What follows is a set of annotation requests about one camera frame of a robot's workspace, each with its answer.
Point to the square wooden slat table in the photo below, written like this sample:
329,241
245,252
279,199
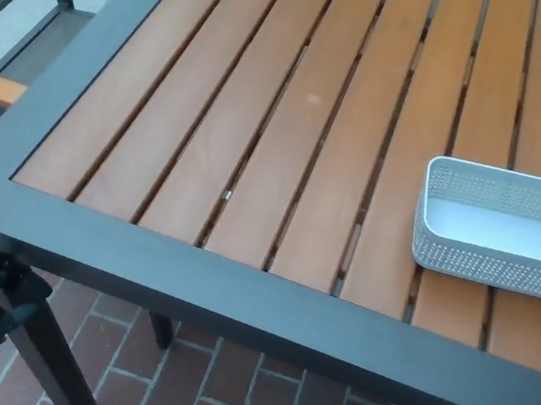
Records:
146,266

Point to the white perforated plastic container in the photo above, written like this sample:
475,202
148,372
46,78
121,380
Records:
488,266

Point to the small silver metal clip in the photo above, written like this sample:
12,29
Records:
226,195

